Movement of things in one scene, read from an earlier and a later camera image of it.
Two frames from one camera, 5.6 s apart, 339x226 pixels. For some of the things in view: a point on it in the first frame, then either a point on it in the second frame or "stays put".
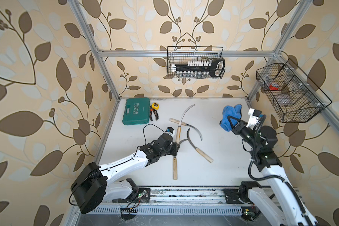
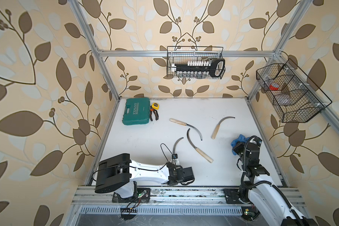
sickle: x=177 y=121 stays put
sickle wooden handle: x=177 y=140 → x=217 y=126
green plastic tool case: x=136 y=111 stays put
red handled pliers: x=155 y=112 stays put
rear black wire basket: x=181 y=54 stays put
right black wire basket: x=294 y=96 stays put
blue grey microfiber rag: x=235 y=111 → x=241 y=139
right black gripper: x=239 y=127 → x=238 y=147
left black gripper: x=175 y=149 → x=185 y=183
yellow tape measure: x=155 y=105 stays put
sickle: x=204 y=155 stays put
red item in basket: x=274 y=86 stays put
